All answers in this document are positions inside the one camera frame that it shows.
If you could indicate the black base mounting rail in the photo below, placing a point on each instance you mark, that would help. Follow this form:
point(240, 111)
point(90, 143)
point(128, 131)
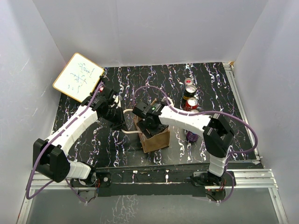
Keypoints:
point(162, 180)

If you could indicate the purple fanta can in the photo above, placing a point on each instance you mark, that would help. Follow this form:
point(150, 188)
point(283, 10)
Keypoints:
point(194, 111)

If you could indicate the purple soda can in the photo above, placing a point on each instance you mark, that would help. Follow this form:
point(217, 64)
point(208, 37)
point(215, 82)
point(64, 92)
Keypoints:
point(192, 137)

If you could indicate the red coke can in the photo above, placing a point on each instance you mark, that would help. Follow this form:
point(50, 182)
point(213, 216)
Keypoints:
point(191, 104)

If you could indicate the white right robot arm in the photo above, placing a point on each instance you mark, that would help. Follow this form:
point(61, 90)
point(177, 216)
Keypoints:
point(215, 131)

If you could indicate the aluminium frame profile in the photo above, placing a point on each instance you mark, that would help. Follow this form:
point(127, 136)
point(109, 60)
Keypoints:
point(254, 200)

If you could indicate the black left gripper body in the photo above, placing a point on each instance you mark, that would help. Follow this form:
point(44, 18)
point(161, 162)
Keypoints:
point(114, 117)

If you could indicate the small white whiteboard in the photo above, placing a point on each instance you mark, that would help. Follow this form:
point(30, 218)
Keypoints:
point(78, 78)

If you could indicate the red-tab soda can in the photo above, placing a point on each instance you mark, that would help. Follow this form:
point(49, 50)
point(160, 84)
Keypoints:
point(188, 81)

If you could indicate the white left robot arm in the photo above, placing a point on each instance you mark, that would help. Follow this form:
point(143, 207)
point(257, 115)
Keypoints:
point(50, 155)

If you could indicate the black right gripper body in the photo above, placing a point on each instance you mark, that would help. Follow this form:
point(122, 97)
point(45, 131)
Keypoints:
point(149, 129)

